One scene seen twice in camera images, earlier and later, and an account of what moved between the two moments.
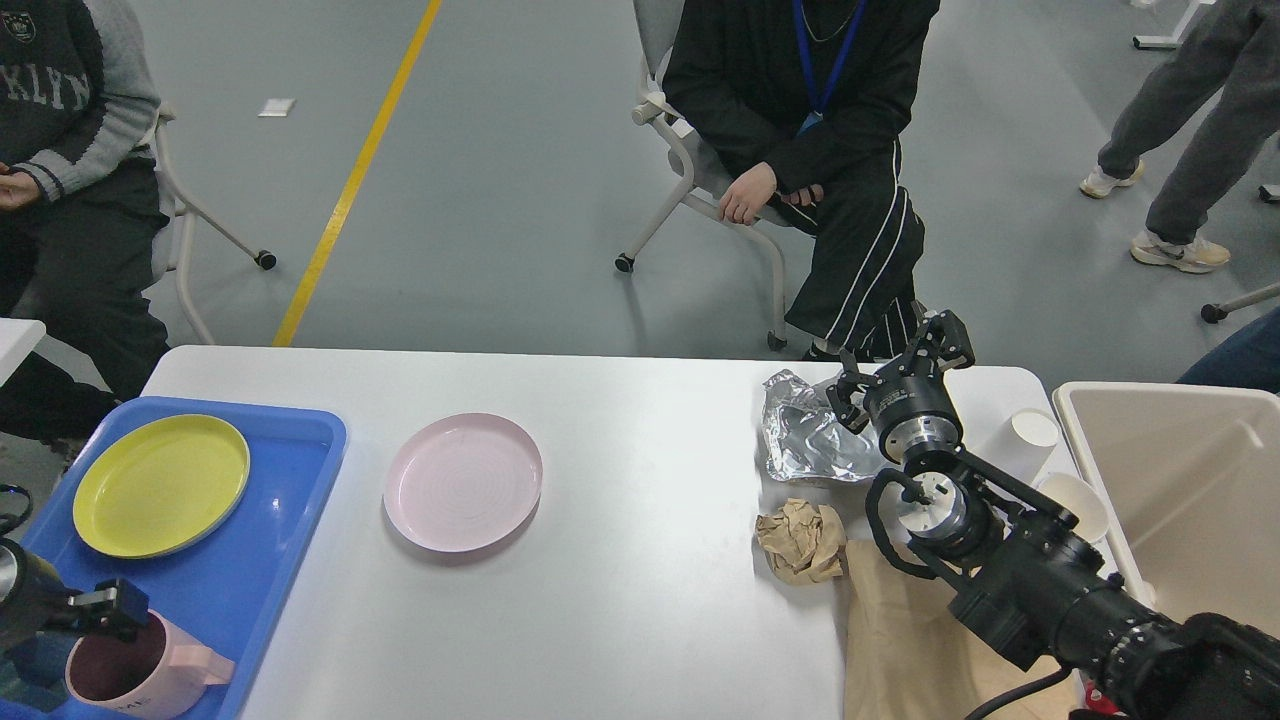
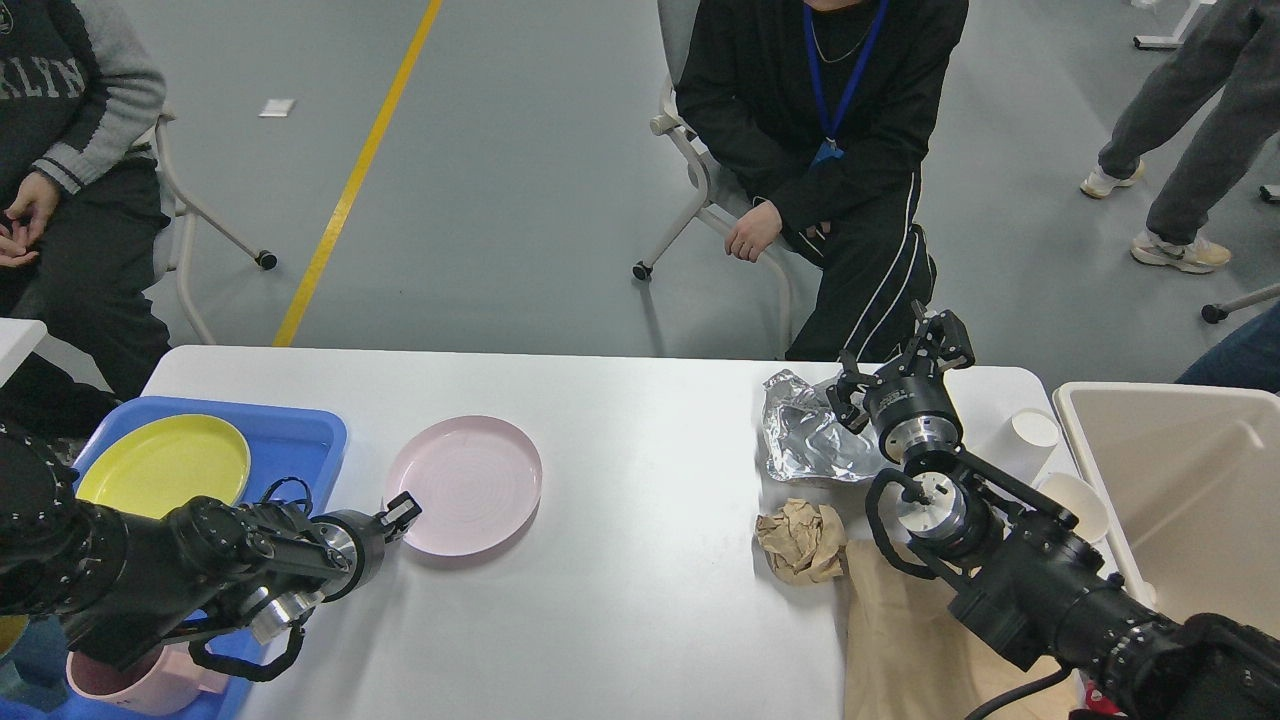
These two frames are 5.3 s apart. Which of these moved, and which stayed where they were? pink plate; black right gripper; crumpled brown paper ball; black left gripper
Moved: black left gripper
Stayed: pink plate; crumpled brown paper ball; black right gripper
